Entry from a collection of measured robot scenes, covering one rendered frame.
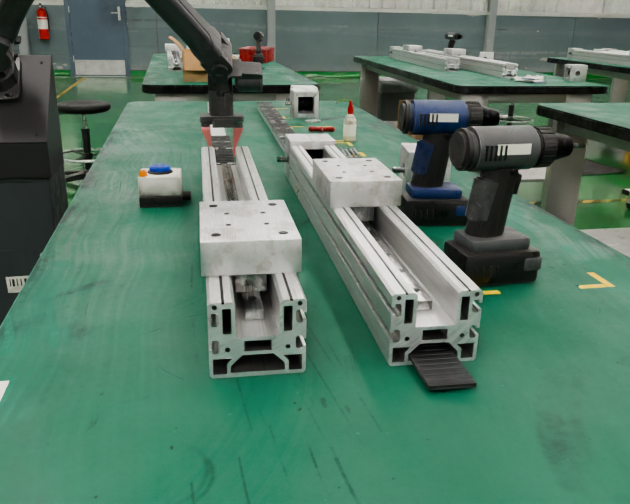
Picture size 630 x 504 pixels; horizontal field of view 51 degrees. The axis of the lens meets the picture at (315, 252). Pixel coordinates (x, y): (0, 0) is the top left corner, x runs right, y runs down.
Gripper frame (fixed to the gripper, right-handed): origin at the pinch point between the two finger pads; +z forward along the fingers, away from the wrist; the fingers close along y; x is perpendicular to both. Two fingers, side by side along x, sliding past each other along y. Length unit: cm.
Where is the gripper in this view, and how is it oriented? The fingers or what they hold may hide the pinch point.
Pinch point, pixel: (222, 152)
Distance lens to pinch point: 162.3
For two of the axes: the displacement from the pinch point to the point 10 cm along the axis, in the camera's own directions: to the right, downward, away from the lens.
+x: -1.7, -3.4, 9.2
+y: 9.9, -0.5, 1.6
